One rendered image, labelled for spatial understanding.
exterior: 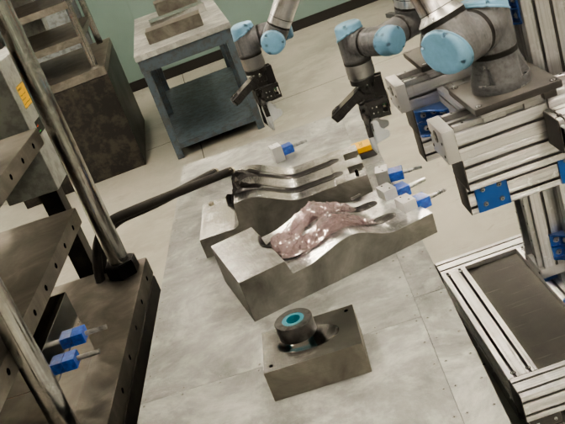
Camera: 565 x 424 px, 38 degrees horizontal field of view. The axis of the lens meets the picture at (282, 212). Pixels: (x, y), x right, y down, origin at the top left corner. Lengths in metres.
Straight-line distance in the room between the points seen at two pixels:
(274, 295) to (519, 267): 1.26
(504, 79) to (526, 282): 0.98
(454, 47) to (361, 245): 0.50
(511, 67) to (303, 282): 0.73
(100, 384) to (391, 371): 0.73
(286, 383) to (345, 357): 0.13
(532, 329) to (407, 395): 1.16
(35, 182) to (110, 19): 6.21
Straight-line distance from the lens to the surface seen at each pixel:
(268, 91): 2.76
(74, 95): 6.08
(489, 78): 2.12
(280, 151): 2.81
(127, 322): 2.21
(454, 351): 1.62
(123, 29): 8.66
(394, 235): 1.99
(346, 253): 1.95
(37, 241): 2.26
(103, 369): 2.06
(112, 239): 2.43
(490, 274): 2.97
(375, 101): 2.25
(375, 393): 1.58
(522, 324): 2.69
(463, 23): 1.98
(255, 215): 2.27
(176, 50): 5.82
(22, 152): 2.17
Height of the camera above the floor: 1.74
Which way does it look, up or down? 23 degrees down
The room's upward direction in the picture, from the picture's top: 20 degrees counter-clockwise
